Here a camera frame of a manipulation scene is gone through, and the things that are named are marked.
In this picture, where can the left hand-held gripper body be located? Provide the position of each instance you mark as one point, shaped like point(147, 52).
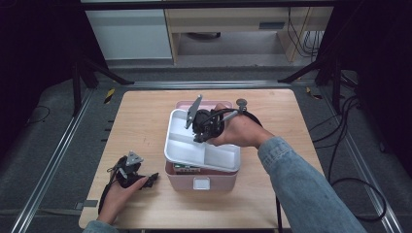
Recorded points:
point(128, 171)

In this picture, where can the light wooden desk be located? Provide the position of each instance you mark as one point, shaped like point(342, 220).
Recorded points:
point(226, 19)

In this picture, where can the black metal stand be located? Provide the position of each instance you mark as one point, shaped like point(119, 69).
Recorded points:
point(335, 81)
point(77, 84)

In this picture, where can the person's right hand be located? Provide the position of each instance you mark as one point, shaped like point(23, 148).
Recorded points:
point(241, 132)

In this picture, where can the person's left hand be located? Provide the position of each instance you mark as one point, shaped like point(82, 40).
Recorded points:
point(116, 200)

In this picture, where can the white cabinet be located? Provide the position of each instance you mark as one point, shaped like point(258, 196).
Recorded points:
point(129, 35)

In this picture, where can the grey table bracket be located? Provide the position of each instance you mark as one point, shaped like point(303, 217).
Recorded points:
point(87, 204)

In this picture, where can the pink storage box with lid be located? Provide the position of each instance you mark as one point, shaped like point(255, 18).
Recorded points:
point(200, 183)

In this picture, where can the metal floor rail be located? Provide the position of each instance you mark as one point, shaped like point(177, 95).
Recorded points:
point(207, 84)
point(48, 171)
point(366, 171)

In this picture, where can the grey round table grommet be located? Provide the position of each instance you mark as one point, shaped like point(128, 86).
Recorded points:
point(241, 102)

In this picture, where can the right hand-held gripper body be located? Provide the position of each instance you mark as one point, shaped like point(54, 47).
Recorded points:
point(207, 124)

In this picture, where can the yellow and black tape strip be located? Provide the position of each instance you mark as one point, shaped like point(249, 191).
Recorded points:
point(312, 93)
point(109, 95)

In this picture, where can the white divided tray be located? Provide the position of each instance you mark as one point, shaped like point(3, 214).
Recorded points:
point(181, 149)

